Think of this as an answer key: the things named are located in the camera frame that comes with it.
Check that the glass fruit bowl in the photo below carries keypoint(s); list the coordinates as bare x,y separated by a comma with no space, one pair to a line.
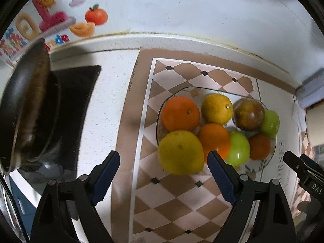
253,165

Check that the checkered table mat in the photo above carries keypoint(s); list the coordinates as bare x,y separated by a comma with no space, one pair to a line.
172,202

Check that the blue cabinet door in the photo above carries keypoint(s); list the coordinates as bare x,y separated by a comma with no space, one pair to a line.
20,202

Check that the beige utensil holder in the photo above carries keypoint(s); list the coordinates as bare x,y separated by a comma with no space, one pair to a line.
316,129

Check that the colourful wall sticker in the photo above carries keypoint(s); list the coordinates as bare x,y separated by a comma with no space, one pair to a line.
50,17

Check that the bright orange tangerine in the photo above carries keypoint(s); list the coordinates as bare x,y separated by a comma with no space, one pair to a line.
181,114
214,138

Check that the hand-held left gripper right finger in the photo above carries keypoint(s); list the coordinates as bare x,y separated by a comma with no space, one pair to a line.
224,178

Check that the dark brown fruit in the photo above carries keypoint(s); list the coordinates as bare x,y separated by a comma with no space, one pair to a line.
249,114

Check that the white tissue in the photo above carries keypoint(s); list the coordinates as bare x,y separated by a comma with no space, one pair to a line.
298,116

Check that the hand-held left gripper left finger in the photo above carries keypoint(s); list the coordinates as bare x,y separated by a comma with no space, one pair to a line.
106,176

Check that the yellow orange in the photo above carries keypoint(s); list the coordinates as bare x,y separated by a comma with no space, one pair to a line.
216,108
179,151

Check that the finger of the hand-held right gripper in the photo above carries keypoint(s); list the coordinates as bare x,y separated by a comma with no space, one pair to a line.
313,163
293,160

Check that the reddish orange fruit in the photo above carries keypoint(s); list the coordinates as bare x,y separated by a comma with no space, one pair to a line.
259,146

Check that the black frying pan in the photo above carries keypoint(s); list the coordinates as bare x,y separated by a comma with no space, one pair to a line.
30,106

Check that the green apple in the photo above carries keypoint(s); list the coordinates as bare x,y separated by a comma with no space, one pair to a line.
238,146
272,124

